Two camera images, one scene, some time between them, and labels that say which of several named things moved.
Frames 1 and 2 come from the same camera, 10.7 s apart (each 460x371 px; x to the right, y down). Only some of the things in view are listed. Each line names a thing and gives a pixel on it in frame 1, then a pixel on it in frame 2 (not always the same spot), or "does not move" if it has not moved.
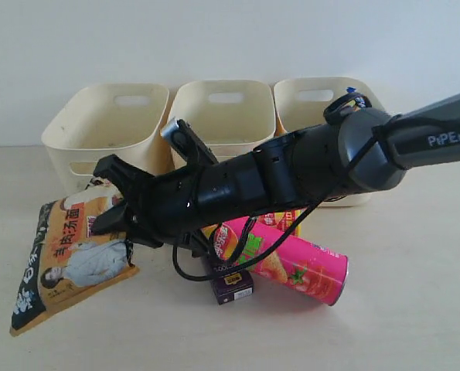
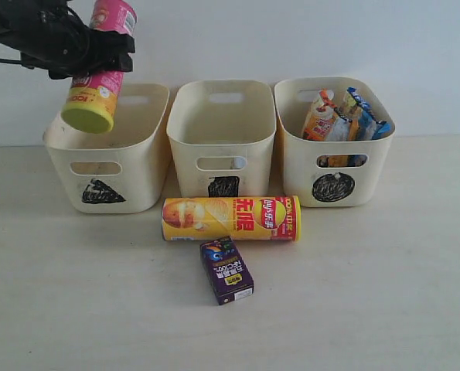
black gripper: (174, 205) → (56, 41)
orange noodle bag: (68, 263) → (320, 119)
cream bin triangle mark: (121, 120) does not move
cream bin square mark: (231, 116) does not move
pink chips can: (274, 253) → (91, 98)
